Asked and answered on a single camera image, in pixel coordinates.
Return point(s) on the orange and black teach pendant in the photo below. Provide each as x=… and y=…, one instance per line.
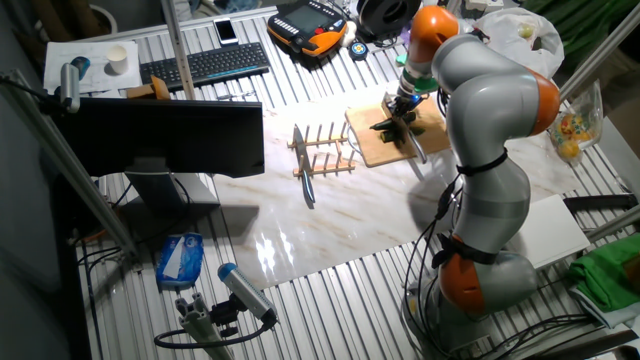
x=305, y=20

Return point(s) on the blue tissue pack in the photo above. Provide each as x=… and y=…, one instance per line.
x=187, y=260

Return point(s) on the grey aluminium frame beam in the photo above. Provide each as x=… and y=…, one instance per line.
x=600, y=50
x=75, y=170
x=615, y=223

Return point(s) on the wooden cutting board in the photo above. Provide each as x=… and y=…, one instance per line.
x=370, y=150

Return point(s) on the bright green cloth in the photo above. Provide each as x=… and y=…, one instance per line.
x=605, y=275

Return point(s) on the white paper sheet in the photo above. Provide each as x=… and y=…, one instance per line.
x=102, y=82

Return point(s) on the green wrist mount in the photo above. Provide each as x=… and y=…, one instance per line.
x=420, y=82

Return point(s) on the black bar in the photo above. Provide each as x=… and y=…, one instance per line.
x=600, y=201

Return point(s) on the clear bag of yellow fruit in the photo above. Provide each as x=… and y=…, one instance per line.
x=575, y=130

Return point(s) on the white rounded object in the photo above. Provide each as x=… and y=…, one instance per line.
x=350, y=32

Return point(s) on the white plastic bag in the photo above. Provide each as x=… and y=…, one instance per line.
x=505, y=35

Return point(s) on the brown wooden block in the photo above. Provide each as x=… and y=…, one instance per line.
x=150, y=91

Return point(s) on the black computer monitor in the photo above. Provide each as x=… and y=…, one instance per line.
x=160, y=135

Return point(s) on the white flat box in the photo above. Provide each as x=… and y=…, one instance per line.
x=550, y=235

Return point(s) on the pointed steel kitchen knife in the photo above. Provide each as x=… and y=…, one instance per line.
x=305, y=170

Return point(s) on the black camera bracket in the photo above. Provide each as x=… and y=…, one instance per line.
x=225, y=315

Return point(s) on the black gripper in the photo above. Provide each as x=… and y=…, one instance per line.
x=407, y=102

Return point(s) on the short aluminium profile stand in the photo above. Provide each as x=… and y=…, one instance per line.
x=200, y=330

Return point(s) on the dark blue rounded object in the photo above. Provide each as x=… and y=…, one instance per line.
x=82, y=65

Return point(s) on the steel cleaver blade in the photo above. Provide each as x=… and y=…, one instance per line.
x=417, y=147

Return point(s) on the cut cucumber piece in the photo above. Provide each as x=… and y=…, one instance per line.
x=387, y=136

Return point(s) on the round black tape measure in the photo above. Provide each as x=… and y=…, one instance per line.
x=358, y=50

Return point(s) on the silver depth camera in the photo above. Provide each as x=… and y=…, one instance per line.
x=70, y=90

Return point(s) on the black keyboard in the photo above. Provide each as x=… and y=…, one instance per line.
x=210, y=65

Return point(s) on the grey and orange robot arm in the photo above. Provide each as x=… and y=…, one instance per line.
x=490, y=100

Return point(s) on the black filament spool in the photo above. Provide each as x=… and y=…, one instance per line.
x=385, y=17

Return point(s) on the dark green fabric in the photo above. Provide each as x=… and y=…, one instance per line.
x=575, y=12

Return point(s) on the white smartphone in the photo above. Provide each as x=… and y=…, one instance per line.
x=226, y=31

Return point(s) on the white paper cup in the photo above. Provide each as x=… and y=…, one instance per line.
x=117, y=60

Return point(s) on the silver camera with blue cap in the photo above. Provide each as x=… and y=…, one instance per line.
x=245, y=292

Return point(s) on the grey aluminium frame post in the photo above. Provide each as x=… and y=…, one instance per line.
x=176, y=50

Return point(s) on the wooden peg rack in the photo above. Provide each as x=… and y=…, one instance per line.
x=325, y=170

